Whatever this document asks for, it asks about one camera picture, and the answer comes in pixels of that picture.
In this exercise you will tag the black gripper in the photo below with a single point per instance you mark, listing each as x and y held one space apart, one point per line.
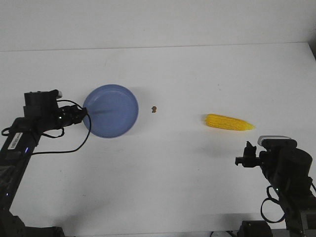
69 115
249 159

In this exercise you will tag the blue round plate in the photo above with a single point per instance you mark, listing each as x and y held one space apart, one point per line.
112 111

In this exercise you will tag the yellow corn cob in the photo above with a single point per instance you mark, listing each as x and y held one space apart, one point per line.
227 123

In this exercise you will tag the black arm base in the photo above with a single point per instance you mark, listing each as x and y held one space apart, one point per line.
254 229
13 226

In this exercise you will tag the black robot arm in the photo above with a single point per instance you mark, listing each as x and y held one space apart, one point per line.
287 170
41 114

